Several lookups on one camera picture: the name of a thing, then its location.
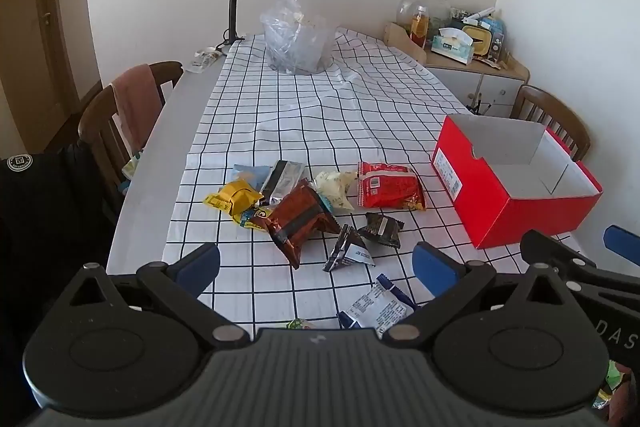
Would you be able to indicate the wooden desk organiser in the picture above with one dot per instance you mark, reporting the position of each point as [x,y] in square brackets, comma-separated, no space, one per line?
[397,39]

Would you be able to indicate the black triangular snack packet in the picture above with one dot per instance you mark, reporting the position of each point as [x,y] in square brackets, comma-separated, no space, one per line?
[345,252]

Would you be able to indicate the glass jar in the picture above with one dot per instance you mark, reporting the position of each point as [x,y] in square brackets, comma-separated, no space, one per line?
[435,7]

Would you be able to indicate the blue white snack packet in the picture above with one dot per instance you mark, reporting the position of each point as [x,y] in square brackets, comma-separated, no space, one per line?
[375,307]

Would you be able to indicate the pink cloth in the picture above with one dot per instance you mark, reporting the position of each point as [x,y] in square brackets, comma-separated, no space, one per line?
[135,102]

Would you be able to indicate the red snack packet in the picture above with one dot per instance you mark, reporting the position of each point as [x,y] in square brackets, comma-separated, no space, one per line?
[387,187]

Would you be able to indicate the colourful snack packet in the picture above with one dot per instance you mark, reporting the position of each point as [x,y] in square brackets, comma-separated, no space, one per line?
[615,382]

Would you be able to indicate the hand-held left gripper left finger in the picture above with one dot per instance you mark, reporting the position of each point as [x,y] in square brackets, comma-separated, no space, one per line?
[200,264]

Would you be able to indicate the green snack packet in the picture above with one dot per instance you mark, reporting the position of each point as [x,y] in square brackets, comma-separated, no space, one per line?
[300,324]

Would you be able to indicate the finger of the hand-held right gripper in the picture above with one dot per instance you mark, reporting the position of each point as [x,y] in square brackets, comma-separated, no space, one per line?
[550,249]
[622,244]

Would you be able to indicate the wooden door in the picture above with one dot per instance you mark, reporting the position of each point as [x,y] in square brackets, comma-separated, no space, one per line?
[30,32]

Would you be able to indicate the white wooden cabinet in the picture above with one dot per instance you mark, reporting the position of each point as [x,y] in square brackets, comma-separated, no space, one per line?
[460,84]

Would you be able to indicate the dark cookie snack packet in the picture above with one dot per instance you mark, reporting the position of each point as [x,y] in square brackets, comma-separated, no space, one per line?
[382,229]

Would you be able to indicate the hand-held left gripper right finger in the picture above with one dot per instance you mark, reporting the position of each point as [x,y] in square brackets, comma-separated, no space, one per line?
[435,267]

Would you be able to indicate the clear plastic bag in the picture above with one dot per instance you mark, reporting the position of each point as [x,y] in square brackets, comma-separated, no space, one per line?
[295,42]

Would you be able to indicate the black jacket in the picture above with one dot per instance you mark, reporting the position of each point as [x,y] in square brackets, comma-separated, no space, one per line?
[30,207]

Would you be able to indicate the wooden chair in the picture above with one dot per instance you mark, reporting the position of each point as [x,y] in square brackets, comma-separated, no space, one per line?
[95,117]
[550,99]

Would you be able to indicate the blue printed box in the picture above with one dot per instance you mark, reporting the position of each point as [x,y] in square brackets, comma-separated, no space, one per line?
[496,34]

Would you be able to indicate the tissue box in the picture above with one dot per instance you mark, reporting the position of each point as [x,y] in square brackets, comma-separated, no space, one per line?
[450,49]

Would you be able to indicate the small clear packet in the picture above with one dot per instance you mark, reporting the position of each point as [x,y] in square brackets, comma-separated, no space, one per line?
[205,59]

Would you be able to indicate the black white checked tablecloth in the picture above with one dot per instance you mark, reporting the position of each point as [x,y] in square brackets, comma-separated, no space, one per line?
[300,107]

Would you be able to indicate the light blue snack packet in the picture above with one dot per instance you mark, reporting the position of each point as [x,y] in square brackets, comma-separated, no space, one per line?
[250,172]

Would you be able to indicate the red cardboard box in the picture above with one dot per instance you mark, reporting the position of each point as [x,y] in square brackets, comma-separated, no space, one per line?
[525,217]

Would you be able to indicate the silver snack packet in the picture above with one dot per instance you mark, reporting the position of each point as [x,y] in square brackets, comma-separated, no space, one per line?
[282,177]

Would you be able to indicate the brown orange snack packet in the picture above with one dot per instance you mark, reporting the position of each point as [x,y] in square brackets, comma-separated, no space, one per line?
[295,219]

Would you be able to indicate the cream white snack packet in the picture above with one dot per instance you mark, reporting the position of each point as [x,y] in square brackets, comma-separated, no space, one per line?
[335,189]

